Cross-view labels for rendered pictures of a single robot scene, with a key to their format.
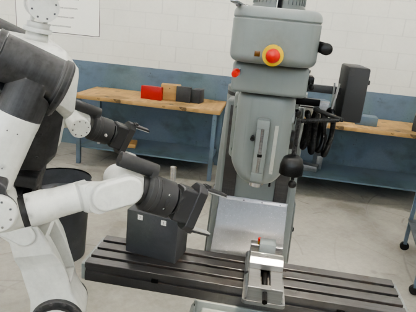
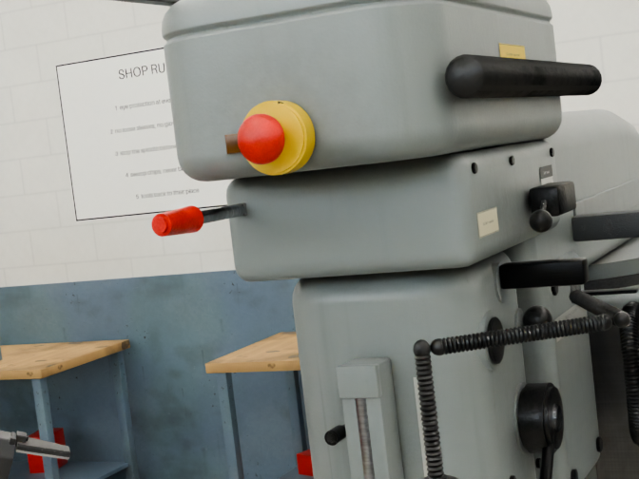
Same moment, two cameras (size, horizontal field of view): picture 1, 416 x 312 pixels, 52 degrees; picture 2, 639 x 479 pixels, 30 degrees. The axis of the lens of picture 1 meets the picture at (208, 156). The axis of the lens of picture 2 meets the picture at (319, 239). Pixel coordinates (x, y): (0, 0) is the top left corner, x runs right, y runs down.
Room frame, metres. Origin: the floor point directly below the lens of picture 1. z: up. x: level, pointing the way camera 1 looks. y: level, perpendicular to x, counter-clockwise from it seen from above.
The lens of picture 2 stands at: (0.34, -0.49, 1.74)
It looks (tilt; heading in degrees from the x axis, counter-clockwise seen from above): 4 degrees down; 18
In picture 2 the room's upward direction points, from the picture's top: 7 degrees counter-clockwise
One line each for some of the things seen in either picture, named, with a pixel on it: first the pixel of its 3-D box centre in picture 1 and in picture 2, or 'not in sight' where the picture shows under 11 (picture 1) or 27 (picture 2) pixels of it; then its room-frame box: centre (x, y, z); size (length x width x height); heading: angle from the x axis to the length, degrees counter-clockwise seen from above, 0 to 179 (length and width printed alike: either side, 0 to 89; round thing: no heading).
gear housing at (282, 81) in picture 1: (270, 74); (407, 205); (1.52, -0.19, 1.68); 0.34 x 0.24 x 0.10; 173
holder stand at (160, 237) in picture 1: (157, 228); not in sight; (1.57, 0.18, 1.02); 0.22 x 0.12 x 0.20; 73
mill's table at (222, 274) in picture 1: (240, 280); not in sight; (1.48, -0.18, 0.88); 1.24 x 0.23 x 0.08; 83
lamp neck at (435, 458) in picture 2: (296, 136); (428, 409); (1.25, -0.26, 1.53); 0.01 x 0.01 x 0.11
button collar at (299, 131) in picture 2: (272, 55); (277, 137); (1.25, -0.16, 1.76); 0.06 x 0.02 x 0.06; 83
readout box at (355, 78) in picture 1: (351, 92); not in sight; (1.74, -0.55, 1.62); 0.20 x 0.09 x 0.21; 173
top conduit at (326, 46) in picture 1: (317, 46); (532, 79); (1.50, -0.33, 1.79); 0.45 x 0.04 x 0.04; 173
